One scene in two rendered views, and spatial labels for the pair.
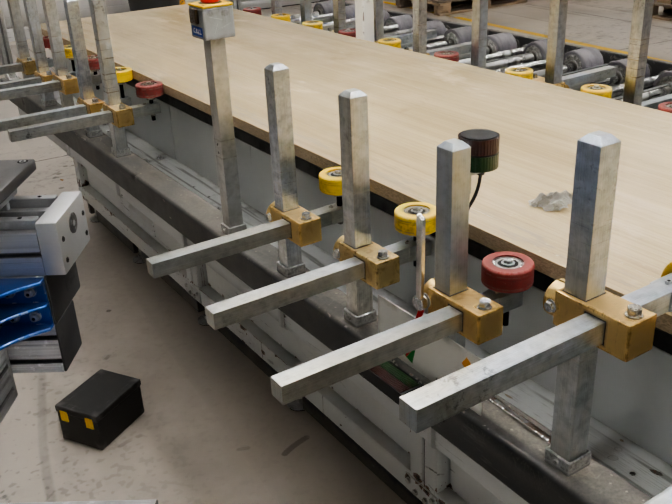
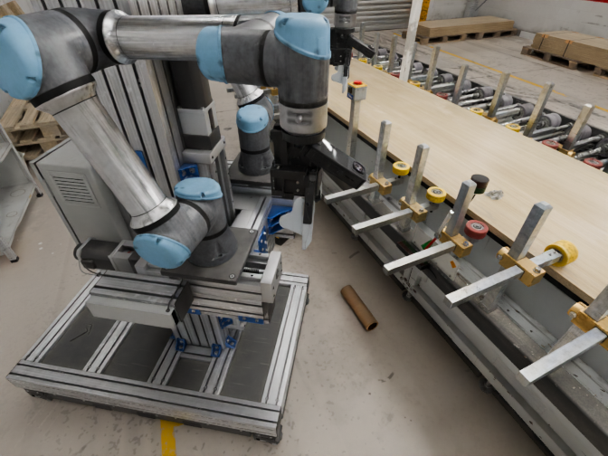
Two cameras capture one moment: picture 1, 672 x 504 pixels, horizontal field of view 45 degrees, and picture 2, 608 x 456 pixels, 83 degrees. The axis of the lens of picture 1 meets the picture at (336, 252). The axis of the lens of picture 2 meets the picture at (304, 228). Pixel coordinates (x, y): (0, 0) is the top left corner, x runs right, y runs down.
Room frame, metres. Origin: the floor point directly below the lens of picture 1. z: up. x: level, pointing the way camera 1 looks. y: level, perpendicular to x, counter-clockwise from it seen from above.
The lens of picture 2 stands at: (0.03, 0.26, 1.75)
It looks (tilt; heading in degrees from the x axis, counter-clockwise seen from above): 40 degrees down; 8
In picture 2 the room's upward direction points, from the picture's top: straight up
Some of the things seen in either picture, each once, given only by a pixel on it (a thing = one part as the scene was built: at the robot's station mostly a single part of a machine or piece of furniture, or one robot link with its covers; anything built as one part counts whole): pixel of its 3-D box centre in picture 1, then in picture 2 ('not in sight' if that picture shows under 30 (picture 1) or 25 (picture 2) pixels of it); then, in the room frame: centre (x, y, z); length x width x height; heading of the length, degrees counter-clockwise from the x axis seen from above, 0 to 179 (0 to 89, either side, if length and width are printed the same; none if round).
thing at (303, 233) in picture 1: (293, 221); (379, 183); (1.51, 0.08, 0.82); 0.13 x 0.06 x 0.05; 33
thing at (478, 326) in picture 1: (461, 307); (454, 241); (1.09, -0.19, 0.85); 0.13 x 0.06 x 0.05; 33
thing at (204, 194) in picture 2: not in sight; (200, 204); (0.72, 0.64, 1.21); 0.13 x 0.12 x 0.14; 171
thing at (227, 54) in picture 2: not in sight; (242, 53); (0.58, 0.43, 1.61); 0.11 x 0.11 x 0.08; 81
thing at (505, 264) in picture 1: (506, 292); (472, 236); (1.12, -0.26, 0.85); 0.08 x 0.08 x 0.11
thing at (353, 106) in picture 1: (357, 224); (412, 194); (1.32, -0.04, 0.89); 0.03 x 0.03 x 0.48; 33
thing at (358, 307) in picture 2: not in sight; (358, 307); (1.34, 0.10, 0.04); 0.30 x 0.08 x 0.08; 33
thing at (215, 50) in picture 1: (224, 139); (351, 140); (1.75, 0.24, 0.93); 0.05 x 0.04 x 0.45; 33
